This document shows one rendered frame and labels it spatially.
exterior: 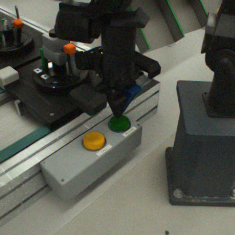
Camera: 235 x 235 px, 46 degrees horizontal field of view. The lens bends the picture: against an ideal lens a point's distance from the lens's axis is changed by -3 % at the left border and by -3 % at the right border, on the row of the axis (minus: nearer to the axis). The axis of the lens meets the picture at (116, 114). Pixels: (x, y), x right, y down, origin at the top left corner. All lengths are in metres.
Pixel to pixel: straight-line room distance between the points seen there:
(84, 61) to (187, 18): 0.51
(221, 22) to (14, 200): 0.45
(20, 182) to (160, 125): 0.38
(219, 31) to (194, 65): 0.60
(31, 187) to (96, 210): 0.13
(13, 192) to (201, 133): 0.34
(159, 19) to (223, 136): 0.48
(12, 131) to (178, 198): 0.39
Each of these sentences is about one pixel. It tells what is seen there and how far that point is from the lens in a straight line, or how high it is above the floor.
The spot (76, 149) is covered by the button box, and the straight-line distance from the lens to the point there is 0.54.
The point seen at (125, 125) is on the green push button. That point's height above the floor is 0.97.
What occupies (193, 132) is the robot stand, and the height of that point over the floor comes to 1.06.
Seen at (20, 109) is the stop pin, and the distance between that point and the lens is 0.68.
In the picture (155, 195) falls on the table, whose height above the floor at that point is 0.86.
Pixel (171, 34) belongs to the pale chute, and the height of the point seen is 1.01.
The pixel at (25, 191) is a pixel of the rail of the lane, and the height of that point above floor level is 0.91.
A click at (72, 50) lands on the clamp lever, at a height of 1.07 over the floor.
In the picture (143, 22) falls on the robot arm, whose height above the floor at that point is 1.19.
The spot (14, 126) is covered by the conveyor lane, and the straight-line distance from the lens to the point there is 0.69.
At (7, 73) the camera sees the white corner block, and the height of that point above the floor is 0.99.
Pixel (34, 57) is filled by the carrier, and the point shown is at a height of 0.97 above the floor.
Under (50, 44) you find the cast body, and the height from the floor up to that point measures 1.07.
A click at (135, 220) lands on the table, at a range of 0.57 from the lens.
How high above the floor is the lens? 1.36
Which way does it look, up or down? 41 degrees down
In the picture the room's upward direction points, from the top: straight up
